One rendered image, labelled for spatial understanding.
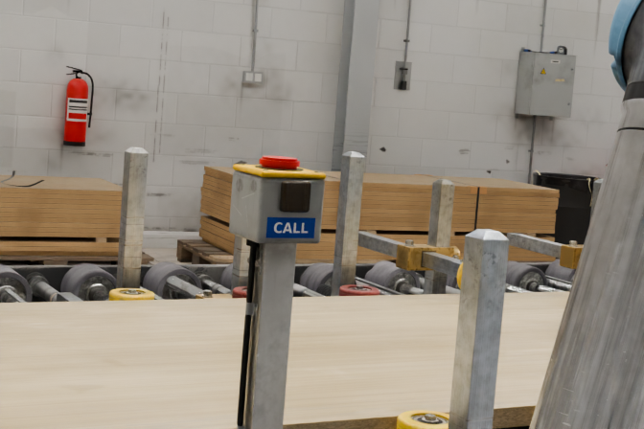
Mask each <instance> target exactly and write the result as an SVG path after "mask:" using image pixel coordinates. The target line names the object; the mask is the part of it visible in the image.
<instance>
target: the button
mask: <svg viewBox="0 0 644 429"><path fill-rule="evenodd" d="M297 160H298V159H297V158H292V157H284V156H263V158H260V163H259V164H261V165H262V167H265V168H271V169H297V167H300V161H297Z"/></svg>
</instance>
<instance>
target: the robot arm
mask: <svg viewBox="0 0 644 429"><path fill-rule="evenodd" d="M609 54H610V55H612V56H614V62H613V63H612V64H611V65H610V67H611V70H612V72H613V75H614V77H615V79H616V81H617V83H618V84H619V86H620V87H621V88H622V89H623V90H624V91H625V95H624V98H623V101H622V103H621V112H622V117H621V121H620V124H619V126H618V130H617V133H616V136H615V140H614V143H613V147H612V150H611V153H610V157H609V161H608V165H607V168H606V172H605V175H604V178H603V182H602V185H601V188H600V191H599V194H598V198H597V201H596V204H595V208H594V211H593V214H592V218H591V220H590V224H589V227H588V230H587V234H586V239H585V243H584V246H583V250H582V253H581V256H580V259H579V262H578V266H577V269H576V272H575V276H574V279H573V282H572V285H571V288H570V292H569V295H568V298H567V302H566V305H565V308H564V312H563V317H562V320H561V323H560V327H559V330H558V333H557V337H556V340H555V344H554V347H553V349H552V353H551V356H550V359H549V363H548V366H547V370H546V373H545V376H544V380H543V382H542V385H541V389H540V395H539V398H538V401H537V405H536V408H535V412H534V415H533V417H532V421H531V424H530V427H529V429H644V0H620V2H619V4H618V6H617V8H616V11H615V13H614V16H613V18H612V22H611V26H610V31H609Z"/></svg>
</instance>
